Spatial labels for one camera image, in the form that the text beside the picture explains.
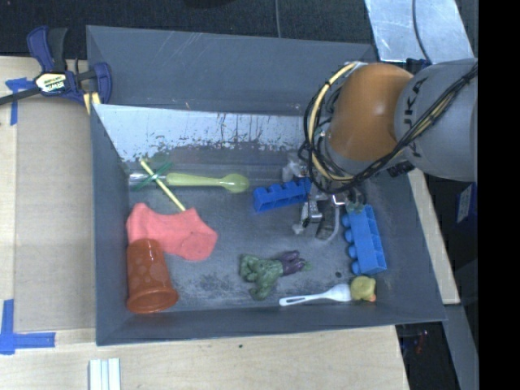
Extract yellow rubber duck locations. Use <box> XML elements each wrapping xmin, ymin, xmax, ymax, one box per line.
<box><xmin>349</xmin><ymin>275</ymin><xmax>378</xmax><ymax>303</ymax></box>

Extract pink cloth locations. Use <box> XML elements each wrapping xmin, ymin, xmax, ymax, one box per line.
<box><xmin>125</xmin><ymin>201</ymin><xmax>219</xmax><ymax>263</ymax></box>

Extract light green plastic spoon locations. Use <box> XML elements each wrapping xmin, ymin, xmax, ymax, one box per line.
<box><xmin>165</xmin><ymin>171</ymin><xmax>250</xmax><ymax>194</ymax></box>

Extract blue toy brick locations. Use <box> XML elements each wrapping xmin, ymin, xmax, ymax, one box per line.
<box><xmin>252</xmin><ymin>176</ymin><xmax>313</xmax><ymax>214</ymax></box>
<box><xmin>340</xmin><ymin>203</ymin><xmax>388</xmax><ymax>276</ymax></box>

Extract grey metal bin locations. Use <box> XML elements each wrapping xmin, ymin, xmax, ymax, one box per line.
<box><xmin>84</xmin><ymin>24</ymin><xmax>449</xmax><ymax>347</ymax></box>

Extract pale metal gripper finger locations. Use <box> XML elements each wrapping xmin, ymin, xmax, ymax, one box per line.
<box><xmin>315</xmin><ymin>214</ymin><xmax>339</xmax><ymax>241</ymax></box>
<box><xmin>292</xmin><ymin>200</ymin><xmax>325</xmax><ymax>236</ymax></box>

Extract orange plastic cup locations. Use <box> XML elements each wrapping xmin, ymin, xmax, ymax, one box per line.
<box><xmin>125</xmin><ymin>238</ymin><xmax>180</xmax><ymax>315</ymax></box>

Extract white plastic spoon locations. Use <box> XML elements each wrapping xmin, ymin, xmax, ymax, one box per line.
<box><xmin>278</xmin><ymin>283</ymin><xmax>353</xmax><ymax>308</ymax></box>

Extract yellow and green crossed sticks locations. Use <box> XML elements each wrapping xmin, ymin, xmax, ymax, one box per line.
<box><xmin>130</xmin><ymin>158</ymin><xmax>187</xmax><ymax>212</ymax></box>

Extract green toy figure purple trousers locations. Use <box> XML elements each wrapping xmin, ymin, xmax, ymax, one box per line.
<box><xmin>238</xmin><ymin>249</ymin><xmax>313</xmax><ymax>302</ymax></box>

